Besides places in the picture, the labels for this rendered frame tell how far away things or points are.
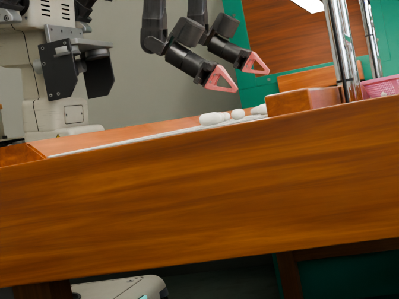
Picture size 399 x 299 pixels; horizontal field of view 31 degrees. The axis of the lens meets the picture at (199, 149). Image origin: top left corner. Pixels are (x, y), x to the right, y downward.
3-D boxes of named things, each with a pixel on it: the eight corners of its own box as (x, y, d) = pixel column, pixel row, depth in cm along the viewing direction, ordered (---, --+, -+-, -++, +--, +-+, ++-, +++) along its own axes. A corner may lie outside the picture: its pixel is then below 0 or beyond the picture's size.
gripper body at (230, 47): (254, 51, 229) (233, 41, 230) (247, 50, 219) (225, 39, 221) (244, 70, 230) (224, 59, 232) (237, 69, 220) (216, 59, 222)
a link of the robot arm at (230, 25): (194, 38, 233) (187, 37, 225) (209, 5, 230) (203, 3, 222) (227, 55, 231) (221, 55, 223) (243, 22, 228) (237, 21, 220)
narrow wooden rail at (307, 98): (279, 186, 87) (263, 95, 87) (371, 116, 260) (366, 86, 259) (325, 179, 85) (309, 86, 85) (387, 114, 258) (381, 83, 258)
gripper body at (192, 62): (221, 64, 192) (198, 50, 193) (211, 63, 182) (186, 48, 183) (209, 86, 193) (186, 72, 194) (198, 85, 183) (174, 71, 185)
